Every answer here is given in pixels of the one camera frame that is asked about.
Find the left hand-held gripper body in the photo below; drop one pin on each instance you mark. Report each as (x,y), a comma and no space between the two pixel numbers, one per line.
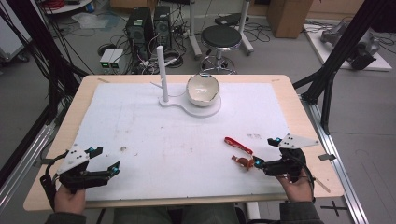
(73,157)

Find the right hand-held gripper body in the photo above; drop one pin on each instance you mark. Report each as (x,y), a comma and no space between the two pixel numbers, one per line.
(288,161)

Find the person's right hand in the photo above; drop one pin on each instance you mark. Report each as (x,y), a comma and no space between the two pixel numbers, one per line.
(297,189)

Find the person's left hand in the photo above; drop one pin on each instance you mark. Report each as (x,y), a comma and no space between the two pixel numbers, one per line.
(70,200)

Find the grey tape piece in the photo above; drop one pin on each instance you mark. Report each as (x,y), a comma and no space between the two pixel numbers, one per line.
(327,157)

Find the thin wooden stick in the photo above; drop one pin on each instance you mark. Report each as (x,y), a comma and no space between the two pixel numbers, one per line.
(322,185)

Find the person's legs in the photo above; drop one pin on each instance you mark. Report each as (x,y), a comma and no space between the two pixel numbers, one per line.
(146,216)

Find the white table mat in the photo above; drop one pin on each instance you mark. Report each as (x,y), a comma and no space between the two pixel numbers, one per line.
(171,149)

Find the black tape cross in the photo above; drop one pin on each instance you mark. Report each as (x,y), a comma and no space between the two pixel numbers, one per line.
(334,207)

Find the white bowl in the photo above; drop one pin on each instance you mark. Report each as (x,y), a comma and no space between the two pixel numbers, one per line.
(202,90)

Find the small white power box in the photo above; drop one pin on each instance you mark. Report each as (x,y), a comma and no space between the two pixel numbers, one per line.
(116,59)
(106,59)

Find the white floor platform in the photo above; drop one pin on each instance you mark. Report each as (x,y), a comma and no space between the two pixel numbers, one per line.
(319,46)

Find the white stand with pole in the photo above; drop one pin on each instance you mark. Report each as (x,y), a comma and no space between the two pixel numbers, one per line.
(162,70)

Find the black round stool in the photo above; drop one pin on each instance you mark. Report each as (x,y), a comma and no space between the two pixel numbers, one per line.
(221,36)

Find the brown wooden cabinet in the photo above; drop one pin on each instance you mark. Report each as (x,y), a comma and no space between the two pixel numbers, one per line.
(288,17)

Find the white metal stand legs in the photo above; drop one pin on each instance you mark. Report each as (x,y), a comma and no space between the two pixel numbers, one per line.
(194,40)

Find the grey machine on platform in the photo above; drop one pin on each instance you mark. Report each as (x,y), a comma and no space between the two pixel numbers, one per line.
(365,49)

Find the black flat floor device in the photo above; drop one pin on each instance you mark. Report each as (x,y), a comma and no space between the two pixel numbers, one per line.
(230,19)

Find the black computer tower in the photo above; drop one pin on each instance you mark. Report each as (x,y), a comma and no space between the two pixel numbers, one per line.
(139,28)
(162,26)

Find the clear plastic sheet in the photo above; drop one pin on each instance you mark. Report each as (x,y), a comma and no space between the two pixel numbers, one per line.
(93,20)

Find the white round table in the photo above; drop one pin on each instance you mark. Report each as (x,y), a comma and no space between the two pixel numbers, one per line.
(68,7)

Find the aluminium rail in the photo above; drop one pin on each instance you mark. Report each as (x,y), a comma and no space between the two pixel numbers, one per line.
(28,155)
(336,161)

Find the black metal frame post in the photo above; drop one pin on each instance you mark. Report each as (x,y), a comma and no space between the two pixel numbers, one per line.
(337,53)

